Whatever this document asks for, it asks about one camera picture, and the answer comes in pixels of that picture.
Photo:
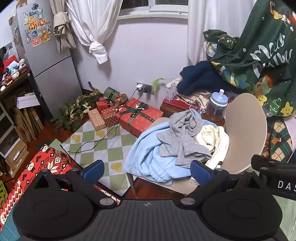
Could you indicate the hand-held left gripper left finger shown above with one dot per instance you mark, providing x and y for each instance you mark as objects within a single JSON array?
[{"x": 93, "y": 172}]

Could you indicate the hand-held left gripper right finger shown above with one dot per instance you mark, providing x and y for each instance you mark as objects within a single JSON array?
[{"x": 200, "y": 172}]

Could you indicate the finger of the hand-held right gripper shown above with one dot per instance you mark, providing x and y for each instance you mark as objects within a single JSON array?
[{"x": 266, "y": 161}]

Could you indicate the white knit vest maroon trim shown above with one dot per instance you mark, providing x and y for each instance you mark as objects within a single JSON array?
[{"x": 217, "y": 141}]

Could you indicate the green checkered floor mat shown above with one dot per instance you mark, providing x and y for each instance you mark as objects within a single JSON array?
[{"x": 92, "y": 148}]

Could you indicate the argyle patterned cloth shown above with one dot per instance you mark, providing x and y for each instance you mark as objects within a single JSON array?
[{"x": 279, "y": 139}]

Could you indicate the beige chair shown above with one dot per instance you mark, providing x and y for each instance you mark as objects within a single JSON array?
[{"x": 245, "y": 129}]

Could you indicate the grey garment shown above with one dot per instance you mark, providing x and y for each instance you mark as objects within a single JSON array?
[{"x": 182, "y": 134}]

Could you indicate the red patterned blanket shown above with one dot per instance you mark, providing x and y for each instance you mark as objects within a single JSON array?
[{"x": 41, "y": 162}]

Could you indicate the beige gift box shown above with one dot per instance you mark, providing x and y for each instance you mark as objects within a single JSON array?
[{"x": 97, "y": 119}]

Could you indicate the light blue knit blanket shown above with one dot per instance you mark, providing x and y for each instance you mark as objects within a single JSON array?
[{"x": 148, "y": 153}]

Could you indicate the dotted red gift box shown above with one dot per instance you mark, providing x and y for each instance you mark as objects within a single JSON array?
[{"x": 111, "y": 117}]

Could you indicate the christmas garland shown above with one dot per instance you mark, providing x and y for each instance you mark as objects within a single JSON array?
[{"x": 74, "y": 111}]

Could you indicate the clear jug blue lid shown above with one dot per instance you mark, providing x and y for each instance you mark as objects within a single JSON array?
[{"x": 216, "y": 109}]

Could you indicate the plain red gift box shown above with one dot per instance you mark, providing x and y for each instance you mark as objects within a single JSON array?
[{"x": 101, "y": 105}]

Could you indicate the wooden side table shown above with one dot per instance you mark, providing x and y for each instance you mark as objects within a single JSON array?
[{"x": 173, "y": 107}]

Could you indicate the small red gift box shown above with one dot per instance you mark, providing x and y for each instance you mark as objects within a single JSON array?
[{"x": 121, "y": 99}]

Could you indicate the large red gift box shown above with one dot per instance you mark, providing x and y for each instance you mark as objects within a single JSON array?
[{"x": 148, "y": 113}]

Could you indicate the stack of flat cardboard boxes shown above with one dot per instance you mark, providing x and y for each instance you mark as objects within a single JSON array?
[{"x": 16, "y": 157}]

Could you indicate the stack of leaning cardboard sheets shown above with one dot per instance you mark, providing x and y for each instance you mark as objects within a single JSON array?
[{"x": 27, "y": 125}]

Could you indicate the dark green gift box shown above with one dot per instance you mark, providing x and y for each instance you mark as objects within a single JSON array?
[{"x": 111, "y": 93}]

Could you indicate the clear glass cup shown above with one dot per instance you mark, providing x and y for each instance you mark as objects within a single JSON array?
[{"x": 171, "y": 92}]

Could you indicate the white plastic drawer unit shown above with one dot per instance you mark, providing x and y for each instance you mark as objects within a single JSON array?
[{"x": 7, "y": 139}]

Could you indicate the lime green plastic tray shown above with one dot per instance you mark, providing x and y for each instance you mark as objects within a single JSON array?
[{"x": 2, "y": 194}]

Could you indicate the navy fleece blanket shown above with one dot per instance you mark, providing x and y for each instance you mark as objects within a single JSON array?
[{"x": 201, "y": 78}]

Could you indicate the white cardboard box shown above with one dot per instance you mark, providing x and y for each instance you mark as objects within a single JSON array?
[{"x": 27, "y": 102}]

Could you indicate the white charger plug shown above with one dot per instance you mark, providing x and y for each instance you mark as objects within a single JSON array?
[{"x": 139, "y": 87}]

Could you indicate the green feather toy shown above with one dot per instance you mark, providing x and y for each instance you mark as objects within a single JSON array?
[{"x": 157, "y": 83}]

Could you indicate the green cutting mat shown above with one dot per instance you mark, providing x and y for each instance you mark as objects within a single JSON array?
[{"x": 11, "y": 229}]

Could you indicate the silver refrigerator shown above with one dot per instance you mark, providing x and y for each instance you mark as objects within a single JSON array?
[{"x": 53, "y": 69}]

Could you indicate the green printed holiday cloth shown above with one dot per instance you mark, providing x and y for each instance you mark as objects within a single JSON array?
[{"x": 266, "y": 34}]

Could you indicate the red white figurine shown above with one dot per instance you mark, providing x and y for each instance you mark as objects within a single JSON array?
[{"x": 7, "y": 80}]

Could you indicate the beige hanging cloth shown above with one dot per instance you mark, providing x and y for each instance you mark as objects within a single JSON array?
[{"x": 62, "y": 30}]

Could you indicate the white knotted curtain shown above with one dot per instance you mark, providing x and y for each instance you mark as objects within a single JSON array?
[{"x": 92, "y": 23}]

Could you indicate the white sheer curtain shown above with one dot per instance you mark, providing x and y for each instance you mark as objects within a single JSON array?
[{"x": 208, "y": 18}]

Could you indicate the cluster of fridge magnets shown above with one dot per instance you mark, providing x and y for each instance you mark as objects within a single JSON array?
[{"x": 37, "y": 25}]

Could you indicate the grey wall socket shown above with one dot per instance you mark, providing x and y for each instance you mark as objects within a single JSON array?
[{"x": 148, "y": 89}]

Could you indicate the white window frame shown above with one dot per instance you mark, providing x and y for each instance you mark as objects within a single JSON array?
[{"x": 138, "y": 12}]

